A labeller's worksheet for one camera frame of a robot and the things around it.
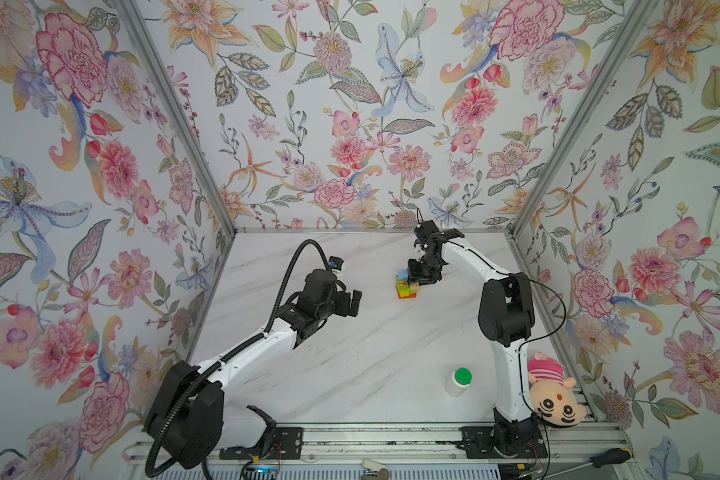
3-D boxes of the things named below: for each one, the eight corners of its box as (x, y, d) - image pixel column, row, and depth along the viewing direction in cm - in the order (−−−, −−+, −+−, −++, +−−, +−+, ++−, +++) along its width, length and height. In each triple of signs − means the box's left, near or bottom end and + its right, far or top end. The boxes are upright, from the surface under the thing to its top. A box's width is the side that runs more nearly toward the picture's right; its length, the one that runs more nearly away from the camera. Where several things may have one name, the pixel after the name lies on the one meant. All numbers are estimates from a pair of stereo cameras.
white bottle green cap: (446, 396, 83) (455, 384, 75) (443, 381, 86) (452, 367, 78) (462, 396, 84) (474, 384, 75) (459, 381, 86) (470, 367, 78)
